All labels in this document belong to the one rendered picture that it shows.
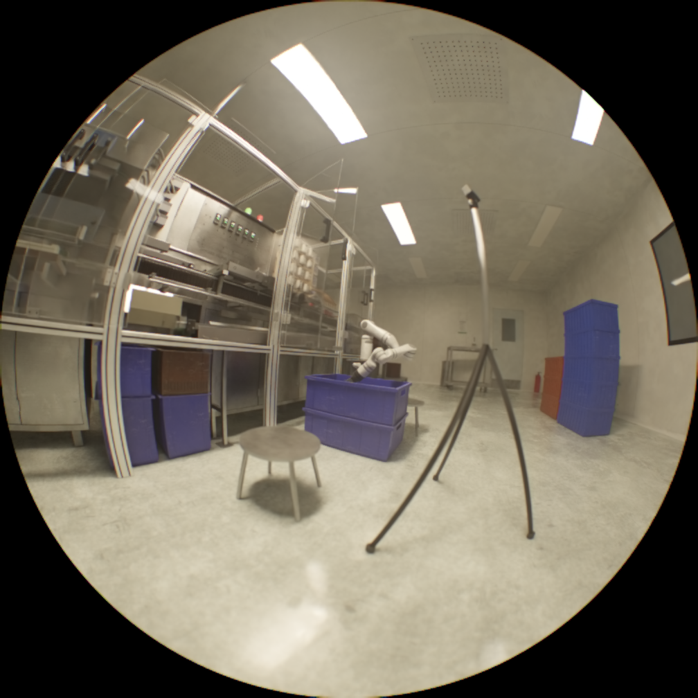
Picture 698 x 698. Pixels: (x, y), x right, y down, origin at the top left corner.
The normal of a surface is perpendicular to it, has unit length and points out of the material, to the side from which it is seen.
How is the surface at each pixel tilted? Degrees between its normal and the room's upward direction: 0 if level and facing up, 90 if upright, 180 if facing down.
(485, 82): 180
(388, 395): 90
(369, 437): 90
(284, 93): 180
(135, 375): 90
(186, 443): 90
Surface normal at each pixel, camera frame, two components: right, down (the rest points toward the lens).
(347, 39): -0.08, 1.00
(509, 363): -0.44, -0.07
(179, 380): 0.89, 0.06
